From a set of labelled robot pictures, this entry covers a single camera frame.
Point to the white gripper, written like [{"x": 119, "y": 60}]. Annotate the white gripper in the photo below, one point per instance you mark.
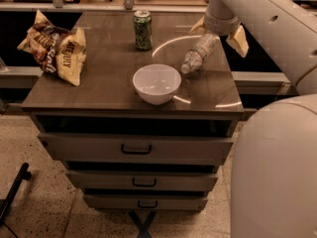
[{"x": 222, "y": 26}]

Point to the clear plastic water bottle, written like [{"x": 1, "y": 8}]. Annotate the clear plastic water bottle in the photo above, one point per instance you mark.
[{"x": 198, "y": 53}]

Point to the white bowl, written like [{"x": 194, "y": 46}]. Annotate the white bowl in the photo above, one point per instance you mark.
[{"x": 156, "y": 83}]

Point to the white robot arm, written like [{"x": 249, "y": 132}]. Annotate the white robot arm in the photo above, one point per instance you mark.
[{"x": 274, "y": 167}]

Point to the green soda can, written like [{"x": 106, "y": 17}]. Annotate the green soda can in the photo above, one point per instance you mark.
[{"x": 143, "y": 30}]

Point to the grey drawer cabinet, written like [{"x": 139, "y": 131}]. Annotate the grey drawer cabinet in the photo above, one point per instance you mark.
[{"x": 207, "y": 103}]

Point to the brown yellow chip bag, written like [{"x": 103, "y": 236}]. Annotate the brown yellow chip bag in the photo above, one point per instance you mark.
[{"x": 57, "y": 51}]

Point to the top grey drawer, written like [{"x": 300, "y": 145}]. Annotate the top grey drawer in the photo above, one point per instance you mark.
[{"x": 136, "y": 149}]

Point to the grey drawer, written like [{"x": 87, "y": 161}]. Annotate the grey drawer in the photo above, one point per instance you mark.
[
  {"x": 145, "y": 202},
  {"x": 142, "y": 180},
  {"x": 136, "y": 149}
]

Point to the middle grey drawer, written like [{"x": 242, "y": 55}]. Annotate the middle grey drawer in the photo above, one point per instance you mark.
[{"x": 142, "y": 180}]

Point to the bottom grey drawer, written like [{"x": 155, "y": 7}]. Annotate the bottom grey drawer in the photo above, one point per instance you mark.
[{"x": 145, "y": 202}]

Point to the black left base leg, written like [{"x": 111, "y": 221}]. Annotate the black left base leg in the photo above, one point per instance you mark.
[{"x": 5, "y": 204}]

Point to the metal shelf rail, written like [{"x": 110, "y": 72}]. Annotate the metal shelf rail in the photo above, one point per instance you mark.
[{"x": 196, "y": 6}]

